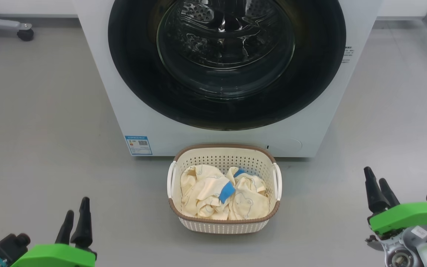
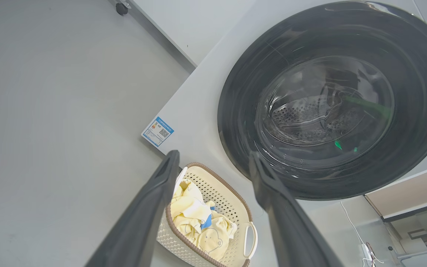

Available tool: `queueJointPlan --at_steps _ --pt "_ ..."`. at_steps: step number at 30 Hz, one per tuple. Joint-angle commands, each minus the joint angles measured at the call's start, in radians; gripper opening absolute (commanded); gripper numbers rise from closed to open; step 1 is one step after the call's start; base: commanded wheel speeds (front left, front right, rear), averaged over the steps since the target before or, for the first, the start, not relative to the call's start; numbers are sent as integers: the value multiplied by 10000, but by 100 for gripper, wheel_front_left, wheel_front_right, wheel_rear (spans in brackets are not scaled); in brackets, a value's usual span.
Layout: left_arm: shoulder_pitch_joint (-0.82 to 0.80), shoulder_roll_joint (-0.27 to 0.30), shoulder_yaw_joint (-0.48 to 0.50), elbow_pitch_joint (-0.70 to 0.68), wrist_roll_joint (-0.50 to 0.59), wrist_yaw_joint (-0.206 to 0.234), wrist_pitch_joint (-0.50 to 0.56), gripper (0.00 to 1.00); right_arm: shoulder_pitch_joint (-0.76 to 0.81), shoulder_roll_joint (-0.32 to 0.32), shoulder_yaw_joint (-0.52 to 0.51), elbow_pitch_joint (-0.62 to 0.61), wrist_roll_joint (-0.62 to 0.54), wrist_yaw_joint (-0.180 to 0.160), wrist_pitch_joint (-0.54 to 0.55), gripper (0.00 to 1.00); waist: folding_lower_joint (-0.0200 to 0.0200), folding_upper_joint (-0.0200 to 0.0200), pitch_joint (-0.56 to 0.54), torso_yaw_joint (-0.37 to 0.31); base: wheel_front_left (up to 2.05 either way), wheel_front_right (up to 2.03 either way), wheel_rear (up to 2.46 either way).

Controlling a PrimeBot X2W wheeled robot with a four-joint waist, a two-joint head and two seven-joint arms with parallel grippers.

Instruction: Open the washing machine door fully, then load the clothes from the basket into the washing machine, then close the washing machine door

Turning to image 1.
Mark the white front-load washing machine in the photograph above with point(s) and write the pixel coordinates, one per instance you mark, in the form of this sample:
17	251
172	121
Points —
98	74

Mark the dark grey round disc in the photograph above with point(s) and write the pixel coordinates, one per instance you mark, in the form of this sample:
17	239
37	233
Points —
135	74

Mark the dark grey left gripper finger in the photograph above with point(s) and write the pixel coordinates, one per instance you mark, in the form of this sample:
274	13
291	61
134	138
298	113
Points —
83	226
65	230

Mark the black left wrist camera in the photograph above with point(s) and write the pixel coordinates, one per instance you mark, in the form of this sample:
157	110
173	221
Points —
7	248

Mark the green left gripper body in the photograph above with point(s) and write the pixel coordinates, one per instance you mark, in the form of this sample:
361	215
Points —
54	256

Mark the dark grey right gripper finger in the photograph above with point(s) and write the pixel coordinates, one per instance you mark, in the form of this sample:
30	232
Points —
389	194
373	193

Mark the cream perforated laundry basket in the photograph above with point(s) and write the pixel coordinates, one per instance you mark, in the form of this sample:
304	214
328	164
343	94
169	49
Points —
224	155

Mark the cream garment with blue cuff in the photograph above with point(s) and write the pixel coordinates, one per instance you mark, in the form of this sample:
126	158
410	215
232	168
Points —
248	202
202	189

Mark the blue energy label sticker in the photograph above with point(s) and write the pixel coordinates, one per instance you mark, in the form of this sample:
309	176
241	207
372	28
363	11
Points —
138	145

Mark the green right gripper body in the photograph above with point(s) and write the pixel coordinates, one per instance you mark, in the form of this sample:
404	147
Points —
406	217

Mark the white partition board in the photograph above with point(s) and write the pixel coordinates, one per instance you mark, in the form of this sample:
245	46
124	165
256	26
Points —
32	6
402	7

